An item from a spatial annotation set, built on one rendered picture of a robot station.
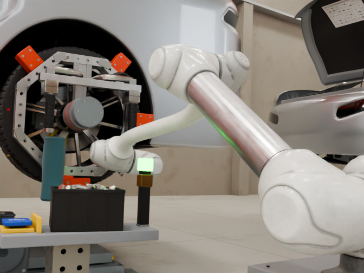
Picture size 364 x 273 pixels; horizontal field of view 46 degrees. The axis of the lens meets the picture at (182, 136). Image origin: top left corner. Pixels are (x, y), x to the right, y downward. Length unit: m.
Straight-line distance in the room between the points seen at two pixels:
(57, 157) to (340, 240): 1.23
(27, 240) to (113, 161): 0.57
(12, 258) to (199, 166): 8.10
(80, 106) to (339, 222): 1.24
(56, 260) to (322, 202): 0.74
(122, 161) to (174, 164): 7.52
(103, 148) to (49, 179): 0.28
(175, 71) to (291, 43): 10.97
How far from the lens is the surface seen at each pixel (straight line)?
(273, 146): 0.94
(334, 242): 0.83
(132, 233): 1.25
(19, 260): 1.65
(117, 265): 2.13
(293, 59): 12.09
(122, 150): 1.60
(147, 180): 1.32
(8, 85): 1.99
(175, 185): 9.18
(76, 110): 1.79
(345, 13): 4.85
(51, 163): 1.78
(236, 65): 1.30
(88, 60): 2.04
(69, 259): 1.24
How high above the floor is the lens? 0.64
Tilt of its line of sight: 4 degrees up
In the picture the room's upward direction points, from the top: 2 degrees clockwise
